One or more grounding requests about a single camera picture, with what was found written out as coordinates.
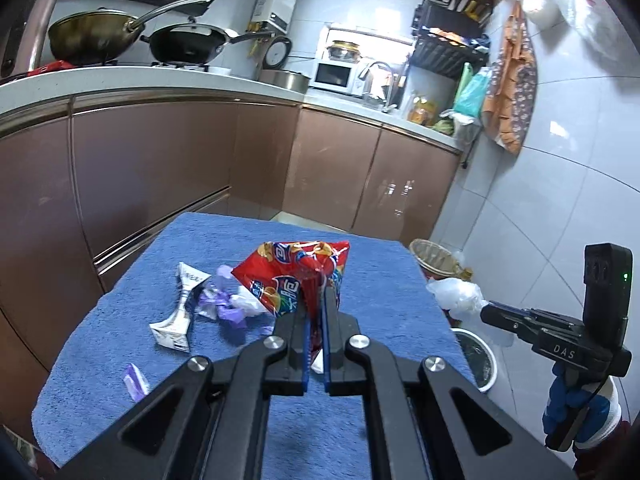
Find black wok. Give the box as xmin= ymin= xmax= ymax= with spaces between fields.
xmin=141 ymin=22 xmax=276 ymax=65

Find brass wok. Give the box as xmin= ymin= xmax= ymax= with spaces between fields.
xmin=48 ymin=0 xmax=212 ymax=66

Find person's right forearm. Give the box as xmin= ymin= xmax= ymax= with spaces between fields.
xmin=572 ymin=420 xmax=640 ymax=480

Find wicker waste basket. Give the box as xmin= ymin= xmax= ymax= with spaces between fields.
xmin=409 ymin=239 xmax=473 ymax=281

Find chrome faucet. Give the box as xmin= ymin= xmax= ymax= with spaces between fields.
xmin=357 ymin=61 xmax=397 ymax=111

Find white trash bin black liner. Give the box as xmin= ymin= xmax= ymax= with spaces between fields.
xmin=450 ymin=328 xmax=499 ymax=393

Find metal pot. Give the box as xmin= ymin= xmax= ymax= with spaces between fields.
xmin=257 ymin=69 xmax=311 ymax=93

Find white water heater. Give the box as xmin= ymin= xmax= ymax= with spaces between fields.
xmin=252 ymin=0 xmax=301 ymax=31

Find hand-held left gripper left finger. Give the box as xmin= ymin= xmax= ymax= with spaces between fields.
xmin=57 ymin=305 xmax=311 ymax=480

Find small purple wrapper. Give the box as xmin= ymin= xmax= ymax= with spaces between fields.
xmin=123 ymin=364 xmax=151 ymax=402

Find white microwave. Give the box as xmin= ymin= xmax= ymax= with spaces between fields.
xmin=308 ymin=57 xmax=366 ymax=97

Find blue towel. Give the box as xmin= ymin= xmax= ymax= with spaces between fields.
xmin=31 ymin=211 xmax=476 ymax=480

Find white plastic bag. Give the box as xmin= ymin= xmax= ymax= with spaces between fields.
xmin=426 ymin=276 xmax=488 ymax=317

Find brown kitchen cabinets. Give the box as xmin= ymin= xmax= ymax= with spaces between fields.
xmin=0 ymin=95 xmax=461 ymax=456

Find red snack bag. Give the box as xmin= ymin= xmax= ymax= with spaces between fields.
xmin=231 ymin=240 xmax=351 ymax=363

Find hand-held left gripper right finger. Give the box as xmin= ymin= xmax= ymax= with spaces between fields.
xmin=322 ymin=287 xmax=576 ymax=480

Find red kitchen tool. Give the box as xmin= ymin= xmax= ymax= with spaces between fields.
xmin=27 ymin=60 xmax=76 ymax=77

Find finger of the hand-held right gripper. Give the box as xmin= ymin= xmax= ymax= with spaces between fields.
xmin=480 ymin=300 xmax=551 ymax=342

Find white kitchen countertop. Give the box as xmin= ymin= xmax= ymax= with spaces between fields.
xmin=0 ymin=62 xmax=463 ymax=153

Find black dish rack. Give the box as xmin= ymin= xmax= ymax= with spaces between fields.
xmin=407 ymin=0 xmax=496 ymax=81

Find glass pot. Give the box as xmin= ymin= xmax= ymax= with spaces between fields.
xmin=326 ymin=40 xmax=361 ymax=63

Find green plastic bag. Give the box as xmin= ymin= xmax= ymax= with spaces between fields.
xmin=452 ymin=62 xmax=491 ymax=116

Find orange patterned apron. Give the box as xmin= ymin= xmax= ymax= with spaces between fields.
xmin=482 ymin=2 xmax=538 ymax=156

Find crushed white carton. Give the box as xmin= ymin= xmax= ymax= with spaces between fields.
xmin=149 ymin=262 xmax=212 ymax=353

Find person's right hand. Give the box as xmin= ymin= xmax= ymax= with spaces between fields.
xmin=542 ymin=362 xmax=623 ymax=453

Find yellow oil bottles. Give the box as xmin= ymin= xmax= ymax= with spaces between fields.
xmin=407 ymin=95 xmax=439 ymax=126

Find white crumpled wrapper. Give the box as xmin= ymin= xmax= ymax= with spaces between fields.
xmin=229 ymin=285 xmax=269 ymax=319

